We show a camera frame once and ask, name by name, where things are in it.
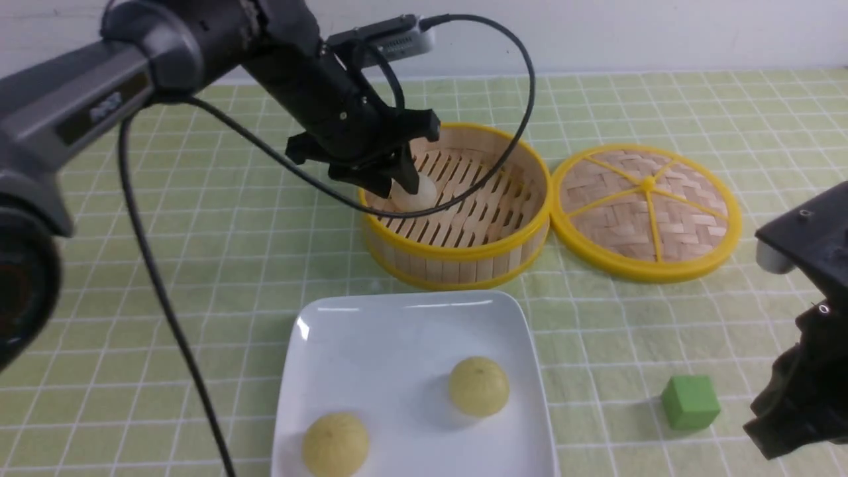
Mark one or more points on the white steamed bun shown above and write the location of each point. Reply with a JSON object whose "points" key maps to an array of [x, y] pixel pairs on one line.
{"points": [[424, 198]]}

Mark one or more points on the white square plate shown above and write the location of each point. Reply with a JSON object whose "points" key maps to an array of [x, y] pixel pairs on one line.
{"points": [[387, 359]]}

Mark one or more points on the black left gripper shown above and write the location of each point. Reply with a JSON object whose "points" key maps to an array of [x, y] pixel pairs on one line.
{"points": [[347, 126]]}

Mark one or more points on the yellow steamed bun front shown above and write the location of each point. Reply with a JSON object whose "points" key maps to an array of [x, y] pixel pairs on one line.
{"points": [[336, 444]]}

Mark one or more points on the green cube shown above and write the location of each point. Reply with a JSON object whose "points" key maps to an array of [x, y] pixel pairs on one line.
{"points": [[690, 402]]}

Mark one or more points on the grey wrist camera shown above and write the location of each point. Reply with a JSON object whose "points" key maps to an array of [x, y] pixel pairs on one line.
{"points": [[395, 39]]}

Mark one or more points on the yellow steamed bun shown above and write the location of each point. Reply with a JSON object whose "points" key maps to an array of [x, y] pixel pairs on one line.
{"points": [[479, 387], [336, 444]]}

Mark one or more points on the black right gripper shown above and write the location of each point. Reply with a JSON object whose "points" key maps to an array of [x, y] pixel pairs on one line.
{"points": [[805, 401]]}

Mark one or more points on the green checkered tablecloth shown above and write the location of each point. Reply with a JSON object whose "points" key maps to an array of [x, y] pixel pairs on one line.
{"points": [[242, 246]]}

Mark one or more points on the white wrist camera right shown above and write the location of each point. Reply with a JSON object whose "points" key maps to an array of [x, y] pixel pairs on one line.
{"points": [[771, 260]]}

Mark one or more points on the yellow bamboo steamer basket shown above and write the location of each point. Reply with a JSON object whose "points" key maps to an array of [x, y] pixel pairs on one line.
{"points": [[489, 238]]}

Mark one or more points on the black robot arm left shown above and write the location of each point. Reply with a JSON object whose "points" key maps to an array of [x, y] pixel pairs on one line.
{"points": [[152, 51]]}

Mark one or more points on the yellow bamboo steamer lid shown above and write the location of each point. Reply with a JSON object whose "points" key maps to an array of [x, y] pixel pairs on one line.
{"points": [[644, 214]]}

